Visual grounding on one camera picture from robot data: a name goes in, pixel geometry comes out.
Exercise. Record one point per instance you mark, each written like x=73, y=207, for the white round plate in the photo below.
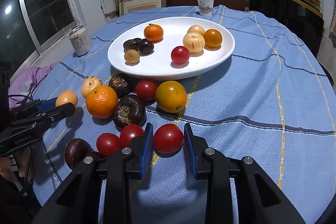
x=158, y=65

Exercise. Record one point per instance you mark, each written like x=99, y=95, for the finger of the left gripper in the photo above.
x=46, y=105
x=59, y=112

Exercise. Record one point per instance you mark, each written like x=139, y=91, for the large orange mandarin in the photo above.
x=101, y=102

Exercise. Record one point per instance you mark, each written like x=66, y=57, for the yellow orange tomato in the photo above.
x=171, y=96

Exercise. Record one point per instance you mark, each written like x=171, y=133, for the white paper cup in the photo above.
x=205, y=6

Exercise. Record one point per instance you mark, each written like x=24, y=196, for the operator left hand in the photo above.
x=21, y=163

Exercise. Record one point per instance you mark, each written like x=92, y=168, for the pale yellow round fruit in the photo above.
x=197, y=29

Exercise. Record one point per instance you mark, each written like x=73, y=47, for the large peach round fruit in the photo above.
x=66, y=97

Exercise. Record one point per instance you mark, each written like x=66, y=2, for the aluminium window frame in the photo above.
x=47, y=1

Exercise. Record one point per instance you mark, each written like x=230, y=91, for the cardboard box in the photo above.
x=126, y=6

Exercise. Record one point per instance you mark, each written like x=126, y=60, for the small amber orange fruit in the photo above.
x=213, y=38

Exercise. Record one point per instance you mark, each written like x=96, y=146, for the dark purple small plum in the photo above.
x=95, y=155

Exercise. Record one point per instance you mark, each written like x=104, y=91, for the small orange mandarin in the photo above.
x=153, y=33

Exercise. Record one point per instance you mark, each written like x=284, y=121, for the large pale pear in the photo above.
x=89, y=84

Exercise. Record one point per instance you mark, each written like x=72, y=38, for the dark brown oval fruit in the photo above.
x=75, y=152

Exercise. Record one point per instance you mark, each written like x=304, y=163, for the red cherry tomato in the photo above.
x=168, y=139
x=128, y=133
x=180, y=55
x=107, y=144
x=146, y=90

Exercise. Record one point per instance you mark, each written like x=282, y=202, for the blue checked tablecloth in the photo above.
x=271, y=100

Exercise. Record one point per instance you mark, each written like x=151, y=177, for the dark flat persimmon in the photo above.
x=130, y=110

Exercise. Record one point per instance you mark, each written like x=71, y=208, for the dark dried persimmon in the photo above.
x=122, y=84

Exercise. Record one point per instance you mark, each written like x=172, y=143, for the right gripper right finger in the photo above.
x=190, y=150

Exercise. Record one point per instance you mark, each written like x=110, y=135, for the white beverage can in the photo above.
x=80, y=40

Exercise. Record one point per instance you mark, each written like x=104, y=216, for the dark brown wrinkled fruit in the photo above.
x=131, y=44

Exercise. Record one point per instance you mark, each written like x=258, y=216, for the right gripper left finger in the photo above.
x=147, y=150

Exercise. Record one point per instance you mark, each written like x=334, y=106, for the pale peach round fruit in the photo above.
x=194, y=42

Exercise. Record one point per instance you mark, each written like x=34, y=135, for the brownish yellow longan fruit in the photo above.
x=131, y=57

